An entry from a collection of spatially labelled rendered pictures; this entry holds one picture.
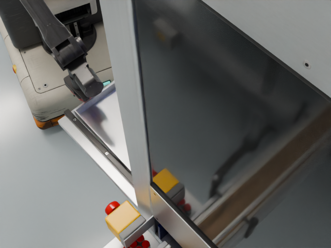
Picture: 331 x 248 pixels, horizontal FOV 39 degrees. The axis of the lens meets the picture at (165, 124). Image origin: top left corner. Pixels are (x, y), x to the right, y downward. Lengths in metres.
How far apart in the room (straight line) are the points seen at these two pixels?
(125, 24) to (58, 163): 1.86
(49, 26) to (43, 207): 1.27
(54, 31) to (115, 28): 0.62
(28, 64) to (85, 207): 0.75
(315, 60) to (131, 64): 0.33
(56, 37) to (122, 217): 0.47
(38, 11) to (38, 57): 1.24
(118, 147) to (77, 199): 0.95
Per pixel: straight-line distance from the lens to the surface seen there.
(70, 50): 1.24
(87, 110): 1.47
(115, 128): 1.42
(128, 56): 0.63
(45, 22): 1.21
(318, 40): 0.35
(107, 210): 1.18
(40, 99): 2.28
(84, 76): 1.25
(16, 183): 2.42
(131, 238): 1.16
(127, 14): 0.56
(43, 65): 2.39
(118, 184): 1.34
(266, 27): 0.38
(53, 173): 2.39
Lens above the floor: 2.11
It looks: 60 degrees down
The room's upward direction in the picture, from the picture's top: 2 degrees counter-clockwise
